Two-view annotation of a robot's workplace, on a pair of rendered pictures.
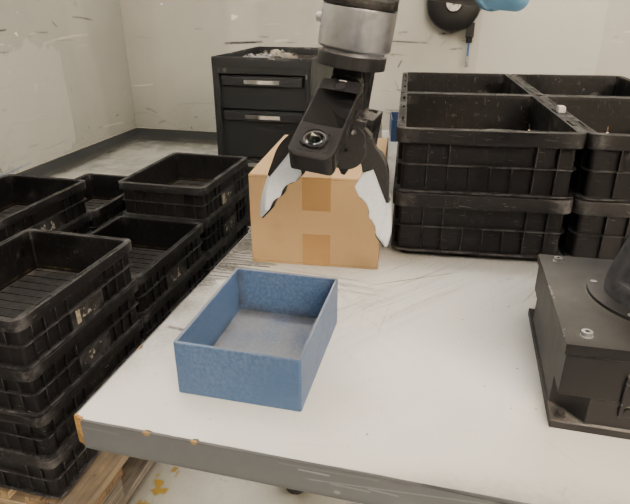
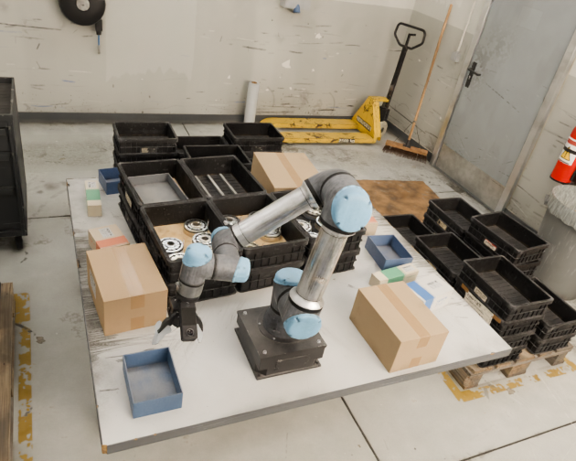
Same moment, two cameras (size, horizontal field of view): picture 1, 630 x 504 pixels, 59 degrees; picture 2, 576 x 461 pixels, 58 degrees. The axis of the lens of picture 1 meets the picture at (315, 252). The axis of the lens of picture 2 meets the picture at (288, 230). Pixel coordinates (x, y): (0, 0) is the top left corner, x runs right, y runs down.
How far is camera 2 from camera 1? 1.18 m
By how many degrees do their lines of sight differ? 39
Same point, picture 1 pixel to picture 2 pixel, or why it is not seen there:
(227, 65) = not seen: outside the picture
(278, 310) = (142, 364)
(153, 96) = not seen: outside the picture
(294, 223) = (126, 316)
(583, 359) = (265, 360)
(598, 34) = (192, 31)
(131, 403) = (119, 431)
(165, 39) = not seen: outside the picture
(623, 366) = (275, 359)
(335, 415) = (193, 403)
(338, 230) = (148, 313)
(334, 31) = (187, 294)
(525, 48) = (143, 38)
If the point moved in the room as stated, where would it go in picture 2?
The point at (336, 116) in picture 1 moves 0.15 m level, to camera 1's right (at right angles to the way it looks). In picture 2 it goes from (192, 320) to (236, 305)
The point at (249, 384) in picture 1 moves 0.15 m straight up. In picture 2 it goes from (163, 406) to (165, 372)
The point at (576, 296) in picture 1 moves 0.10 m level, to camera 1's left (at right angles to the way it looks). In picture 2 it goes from (256, 333) to (232, 343)
